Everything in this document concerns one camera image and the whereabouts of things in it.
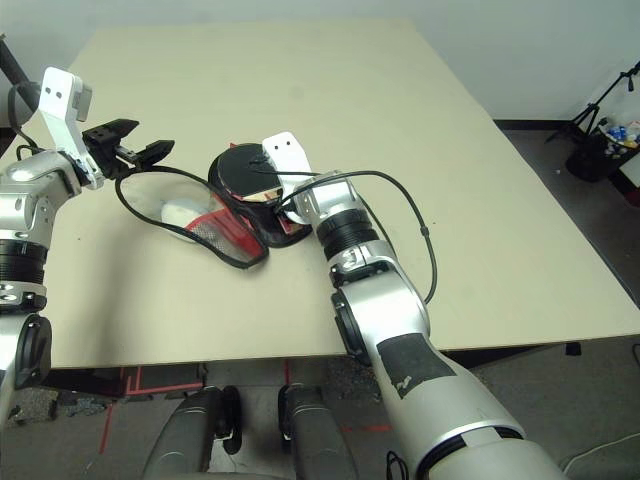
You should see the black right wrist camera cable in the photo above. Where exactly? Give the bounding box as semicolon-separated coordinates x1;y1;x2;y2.
249;158;440;305

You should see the pale grey plush toy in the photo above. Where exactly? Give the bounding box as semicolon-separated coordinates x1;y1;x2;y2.
159;196;216;242

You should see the grey left robot leg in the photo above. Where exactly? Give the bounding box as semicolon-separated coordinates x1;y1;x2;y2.
142;383;244;480

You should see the dark red box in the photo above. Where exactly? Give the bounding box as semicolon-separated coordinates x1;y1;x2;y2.
618;172;640;202

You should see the black camera tripod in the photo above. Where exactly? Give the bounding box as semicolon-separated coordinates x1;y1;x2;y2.
544;59;640;147

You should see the grey right robot leg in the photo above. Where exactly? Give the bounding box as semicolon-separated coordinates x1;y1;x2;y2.
277;382;359;480

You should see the red black paddle case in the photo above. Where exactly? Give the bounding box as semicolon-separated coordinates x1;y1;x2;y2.
113;141;315;272

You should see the red floor tape strip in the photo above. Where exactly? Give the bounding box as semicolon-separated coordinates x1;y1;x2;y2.
98;403;115;452

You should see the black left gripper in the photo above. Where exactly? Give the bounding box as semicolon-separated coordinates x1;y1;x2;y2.
82;119;176;182

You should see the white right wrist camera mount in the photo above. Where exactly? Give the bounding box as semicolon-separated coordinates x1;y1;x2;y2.
261;130;326;226

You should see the plastic waste pile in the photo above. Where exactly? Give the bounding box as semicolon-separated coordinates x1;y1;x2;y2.
597;116;640;152

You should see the black metal pole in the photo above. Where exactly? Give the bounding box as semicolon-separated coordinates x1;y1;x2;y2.
0;33;32;97

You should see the white board panel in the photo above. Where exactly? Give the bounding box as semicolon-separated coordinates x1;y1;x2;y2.
617;148;640;182

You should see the white floor cable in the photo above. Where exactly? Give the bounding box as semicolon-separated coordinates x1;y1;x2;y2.
563;433;640;472

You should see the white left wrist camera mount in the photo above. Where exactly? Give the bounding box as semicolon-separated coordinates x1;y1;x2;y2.
37;66;107;190

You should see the grey robot leg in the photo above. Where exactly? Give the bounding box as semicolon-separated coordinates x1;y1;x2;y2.
277;382;359;480
142;383;244;480

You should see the red floor tape outline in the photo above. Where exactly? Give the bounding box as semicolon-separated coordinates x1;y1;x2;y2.
121;366;202;400

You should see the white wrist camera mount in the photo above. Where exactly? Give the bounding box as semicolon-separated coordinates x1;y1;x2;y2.
37;66;107;190
261;130;326;226

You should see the black trash bin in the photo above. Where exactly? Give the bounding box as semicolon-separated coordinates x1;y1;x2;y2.
564;132;634;184

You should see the black left wrist camera cable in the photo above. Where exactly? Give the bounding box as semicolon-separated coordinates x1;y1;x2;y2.
6;82;44;161

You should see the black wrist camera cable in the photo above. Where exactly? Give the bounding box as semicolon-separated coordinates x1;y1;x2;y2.
249;158;440;305
6;82;44;161

